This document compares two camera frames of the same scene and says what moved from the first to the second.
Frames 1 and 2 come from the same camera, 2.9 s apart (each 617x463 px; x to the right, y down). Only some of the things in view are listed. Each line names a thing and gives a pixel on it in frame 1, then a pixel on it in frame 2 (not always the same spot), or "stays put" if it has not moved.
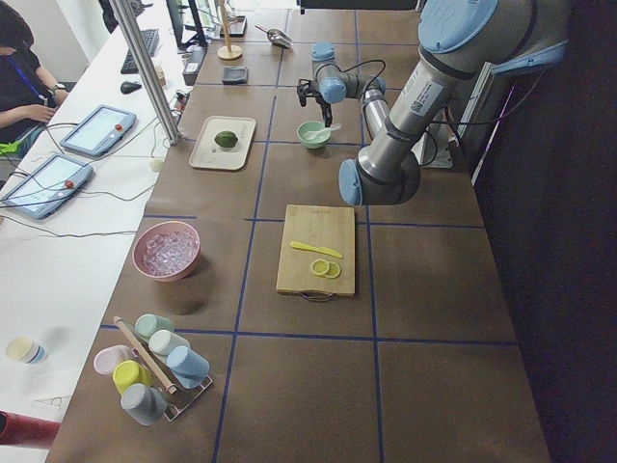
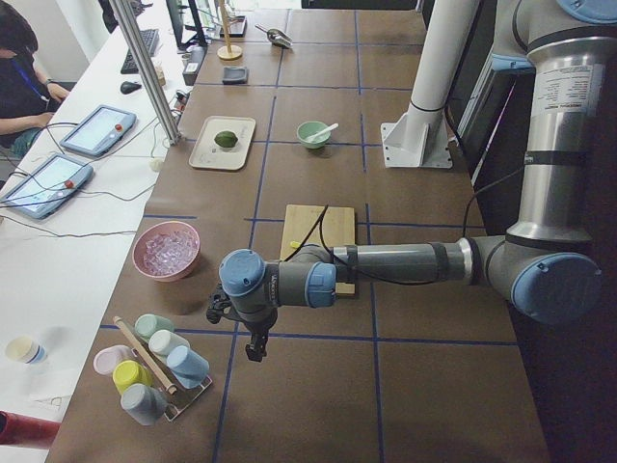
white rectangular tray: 208,154 stays put
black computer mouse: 127,87 stays put
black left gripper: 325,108 → 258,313
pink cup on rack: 107,358 stays put
